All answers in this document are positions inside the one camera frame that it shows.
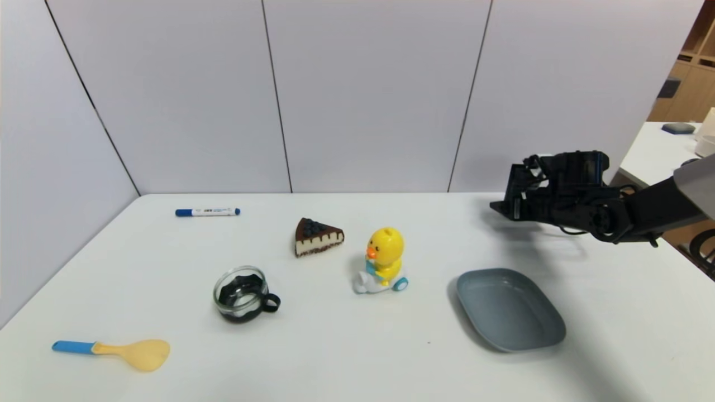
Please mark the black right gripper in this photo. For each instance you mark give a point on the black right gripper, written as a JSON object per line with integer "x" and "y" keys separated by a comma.
{"x": 514, "y": 207}

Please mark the black cosmetic tube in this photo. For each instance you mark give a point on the black cosmetic tube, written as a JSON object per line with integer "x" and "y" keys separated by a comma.
{"x": 518, "y": 191}

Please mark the grey plastic dish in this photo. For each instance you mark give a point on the grey plastic dish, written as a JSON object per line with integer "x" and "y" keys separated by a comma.
{"x": 509, "y": 310}

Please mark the small blue-grey flat object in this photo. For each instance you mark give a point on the small blue-grey flat object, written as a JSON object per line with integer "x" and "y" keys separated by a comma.
{"x": 678, "y": 128}

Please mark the white side table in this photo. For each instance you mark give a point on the white side table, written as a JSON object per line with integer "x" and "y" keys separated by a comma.
{"x": 653, "y": 153}

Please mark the yellow duck toy on scooter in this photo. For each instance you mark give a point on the yellow duck toy on scooter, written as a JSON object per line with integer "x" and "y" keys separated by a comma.
{"x": 384, "y": 254}

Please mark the white container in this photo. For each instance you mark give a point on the white container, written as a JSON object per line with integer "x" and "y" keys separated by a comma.
{"x": 707, "y": 137}

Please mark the black chair base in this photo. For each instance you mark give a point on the black chair base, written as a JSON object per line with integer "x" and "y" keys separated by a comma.
{"x": 705, "y": 254}

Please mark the wooden shelf unit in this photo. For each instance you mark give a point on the wooden shelf unit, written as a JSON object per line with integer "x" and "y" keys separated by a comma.
{"x": 692, "y": 67}

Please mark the chocolate blueberry cake slice toy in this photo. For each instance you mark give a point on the chocolate blueberry cake slice toy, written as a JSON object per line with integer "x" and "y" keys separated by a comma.
{"x": 315, "y": 239}

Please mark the glass cup with black holder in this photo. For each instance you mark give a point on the glass cup with black holder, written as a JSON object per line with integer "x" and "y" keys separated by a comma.
{"x": 240, "y": 295}

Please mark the blue and white marker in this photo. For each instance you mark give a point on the blue and white marker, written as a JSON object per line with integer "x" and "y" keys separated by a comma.
{"x": 206, "y": 212}

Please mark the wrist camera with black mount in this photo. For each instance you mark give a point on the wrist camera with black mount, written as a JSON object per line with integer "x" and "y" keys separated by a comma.
{"x": 581, "y": 167}

